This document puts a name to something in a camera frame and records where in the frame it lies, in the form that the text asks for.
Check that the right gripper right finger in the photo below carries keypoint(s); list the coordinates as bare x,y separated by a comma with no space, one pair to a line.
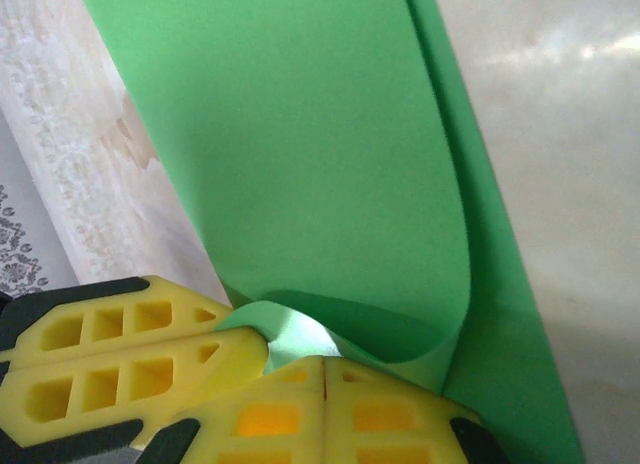
390,424

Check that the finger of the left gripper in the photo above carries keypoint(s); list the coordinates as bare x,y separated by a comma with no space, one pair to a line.
235,359
175,296

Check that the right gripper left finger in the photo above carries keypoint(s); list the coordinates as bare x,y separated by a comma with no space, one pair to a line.
280,419

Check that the green paper sheet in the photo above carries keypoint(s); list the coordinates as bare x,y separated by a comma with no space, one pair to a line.
325,159

